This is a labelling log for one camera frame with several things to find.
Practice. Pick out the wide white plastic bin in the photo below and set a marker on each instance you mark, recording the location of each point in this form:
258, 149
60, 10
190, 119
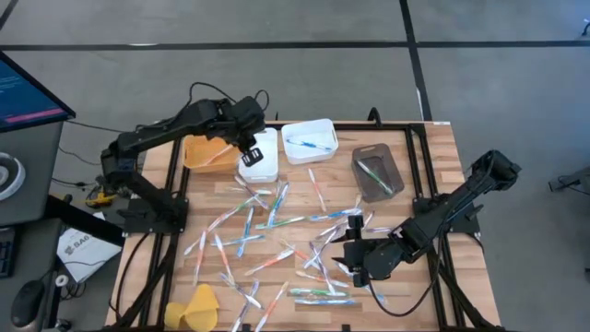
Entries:
309, 131

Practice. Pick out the white box on floor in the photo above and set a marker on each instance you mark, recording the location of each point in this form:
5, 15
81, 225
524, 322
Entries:
87, 253

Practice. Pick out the black desk support beam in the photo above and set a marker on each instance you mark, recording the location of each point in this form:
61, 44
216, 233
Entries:
83, 221

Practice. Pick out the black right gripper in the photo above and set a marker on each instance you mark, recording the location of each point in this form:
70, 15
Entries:
369, 258

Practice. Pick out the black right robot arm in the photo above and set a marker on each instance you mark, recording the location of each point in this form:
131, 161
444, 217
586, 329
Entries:
461, 198

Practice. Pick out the white round device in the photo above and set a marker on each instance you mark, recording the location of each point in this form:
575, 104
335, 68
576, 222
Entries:
9, 177

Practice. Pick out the narrow white plastic bin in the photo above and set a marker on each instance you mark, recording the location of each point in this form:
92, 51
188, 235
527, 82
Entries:
263, 175

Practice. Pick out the grey desk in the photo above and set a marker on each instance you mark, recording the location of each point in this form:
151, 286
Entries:
37, 175

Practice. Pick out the purple toothbrush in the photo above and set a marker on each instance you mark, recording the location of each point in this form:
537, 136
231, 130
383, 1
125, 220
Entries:
322, 269
322, 246
251, 190
369, 217
240, 290
380, 229
244, 308

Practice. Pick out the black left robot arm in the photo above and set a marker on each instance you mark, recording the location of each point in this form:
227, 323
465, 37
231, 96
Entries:
152, 133

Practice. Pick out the computer monitor with blue screen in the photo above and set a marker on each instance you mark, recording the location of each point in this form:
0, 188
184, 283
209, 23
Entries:
23, 97

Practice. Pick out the black frame clamp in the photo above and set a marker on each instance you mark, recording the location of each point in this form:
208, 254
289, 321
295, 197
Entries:
374, 116

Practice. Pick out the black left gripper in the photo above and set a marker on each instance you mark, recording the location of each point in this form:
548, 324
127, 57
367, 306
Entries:
249, 129

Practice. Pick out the black keyboard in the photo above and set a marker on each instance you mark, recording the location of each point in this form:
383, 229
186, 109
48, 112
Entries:
7, 253

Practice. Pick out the yellow plastic bin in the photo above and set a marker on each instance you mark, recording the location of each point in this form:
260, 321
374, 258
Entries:
198, 161

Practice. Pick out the brown plastic bin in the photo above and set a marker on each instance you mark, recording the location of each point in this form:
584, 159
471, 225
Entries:
364, 157

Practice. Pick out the black computer mouse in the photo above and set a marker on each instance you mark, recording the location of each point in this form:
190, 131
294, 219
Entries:
27, 304

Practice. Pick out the yellow folded cloth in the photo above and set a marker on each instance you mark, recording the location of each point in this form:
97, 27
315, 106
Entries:
198, 309

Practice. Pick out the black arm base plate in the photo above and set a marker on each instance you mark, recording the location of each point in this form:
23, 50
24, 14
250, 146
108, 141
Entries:
426, 205
138, 221

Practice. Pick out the small white roll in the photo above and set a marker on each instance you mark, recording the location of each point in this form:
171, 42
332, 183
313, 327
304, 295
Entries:
62, 280

